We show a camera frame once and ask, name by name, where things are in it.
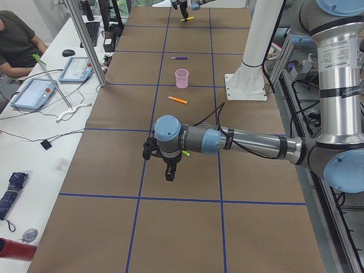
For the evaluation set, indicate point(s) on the red bottle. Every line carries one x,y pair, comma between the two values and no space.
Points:
16,250

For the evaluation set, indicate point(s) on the blue tape grid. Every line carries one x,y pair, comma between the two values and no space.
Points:
231,212

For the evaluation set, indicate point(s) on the green highlighter pen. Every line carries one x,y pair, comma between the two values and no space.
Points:
186,153

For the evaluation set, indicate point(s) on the purple highlighter pen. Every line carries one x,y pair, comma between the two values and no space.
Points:
180,58

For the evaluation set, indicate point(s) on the yellow highlighter pen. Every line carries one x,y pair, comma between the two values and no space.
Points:
187,19

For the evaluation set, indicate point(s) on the pink mesh pen holder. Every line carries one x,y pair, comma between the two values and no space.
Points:
181,77

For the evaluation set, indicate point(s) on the blue teach pendant far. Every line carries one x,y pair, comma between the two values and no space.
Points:
77,70

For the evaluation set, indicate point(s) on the black computer mouse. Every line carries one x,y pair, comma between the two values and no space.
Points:
68,53

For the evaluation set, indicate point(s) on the aluminium frame post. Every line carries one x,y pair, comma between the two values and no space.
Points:
85,40

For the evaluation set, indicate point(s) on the small black box device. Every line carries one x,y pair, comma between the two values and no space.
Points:
46,144

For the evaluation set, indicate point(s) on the folded blue umbrella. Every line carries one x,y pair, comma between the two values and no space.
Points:
16,183

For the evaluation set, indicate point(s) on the seated person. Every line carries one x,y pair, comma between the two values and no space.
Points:
18,45

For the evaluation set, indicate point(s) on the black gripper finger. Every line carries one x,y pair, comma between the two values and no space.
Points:
170,172

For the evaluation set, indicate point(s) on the black keyboard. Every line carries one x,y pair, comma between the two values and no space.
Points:
93,29

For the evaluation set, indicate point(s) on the orange highlighter pen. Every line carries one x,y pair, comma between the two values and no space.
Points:
177,100

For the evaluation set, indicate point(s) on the blue teach pendant near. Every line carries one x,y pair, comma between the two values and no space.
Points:
34,94

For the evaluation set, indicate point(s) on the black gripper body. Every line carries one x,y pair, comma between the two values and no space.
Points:
170,161

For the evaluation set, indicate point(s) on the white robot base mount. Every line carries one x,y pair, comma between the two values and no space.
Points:
247,83

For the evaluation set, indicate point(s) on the blue teach pendant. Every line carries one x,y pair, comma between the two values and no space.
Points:
34,94
77,70

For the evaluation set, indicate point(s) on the metal reacher grabber stick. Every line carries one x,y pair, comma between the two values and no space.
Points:
42,65

